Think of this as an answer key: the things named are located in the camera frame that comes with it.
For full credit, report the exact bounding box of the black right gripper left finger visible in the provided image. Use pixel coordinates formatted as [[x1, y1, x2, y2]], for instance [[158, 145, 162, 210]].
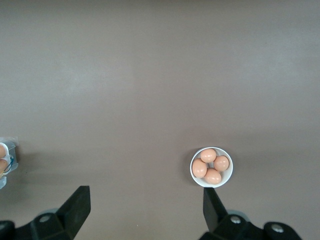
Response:
[[14, 185, 91, 240]]

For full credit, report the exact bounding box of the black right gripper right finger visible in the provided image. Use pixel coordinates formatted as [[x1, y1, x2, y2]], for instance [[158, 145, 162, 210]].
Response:
[[199, 187, 304, 240]]

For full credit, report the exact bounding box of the small white bowl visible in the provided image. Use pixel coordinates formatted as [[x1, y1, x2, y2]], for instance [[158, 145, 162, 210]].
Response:
[[189, 146, 234, 188]]

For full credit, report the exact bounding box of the thin blue yellow string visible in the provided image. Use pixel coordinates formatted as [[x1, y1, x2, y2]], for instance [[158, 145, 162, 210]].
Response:
[[0, 155, 14, 179]]

